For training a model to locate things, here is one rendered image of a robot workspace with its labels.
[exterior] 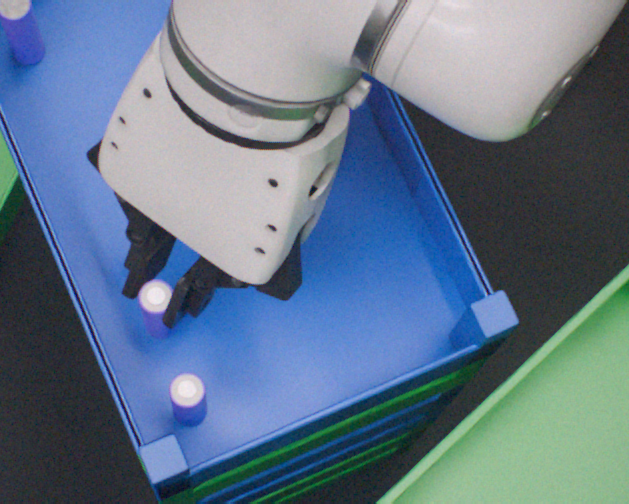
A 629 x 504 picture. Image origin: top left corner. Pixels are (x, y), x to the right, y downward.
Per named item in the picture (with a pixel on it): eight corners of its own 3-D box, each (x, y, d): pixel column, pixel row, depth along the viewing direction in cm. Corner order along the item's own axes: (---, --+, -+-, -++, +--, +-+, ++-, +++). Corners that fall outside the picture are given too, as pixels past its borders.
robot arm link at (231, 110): (412, 37, 64) (388, 83, 66) (244, -79, 65) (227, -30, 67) (311, 146, 59) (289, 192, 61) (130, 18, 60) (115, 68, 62)
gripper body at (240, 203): (399, 81, 65) (321, 230, 74) (210, -51, 67) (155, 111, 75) (311, 179, 61) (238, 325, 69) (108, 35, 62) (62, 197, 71)
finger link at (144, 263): (196, 190, 74) (166, 266, 79) (144, 153, 74) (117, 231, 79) (159, 229, 72) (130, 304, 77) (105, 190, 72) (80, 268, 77)
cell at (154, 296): (139, 314, 83) (132, 286, 77) (170, 301, 83) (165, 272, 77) (152, 344, 82) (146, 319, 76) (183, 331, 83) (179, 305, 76)
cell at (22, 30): (23, -17, 80) (38, 32, 87) (-9, -5, 80) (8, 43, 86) (36, 12, 80) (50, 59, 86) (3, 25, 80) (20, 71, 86)
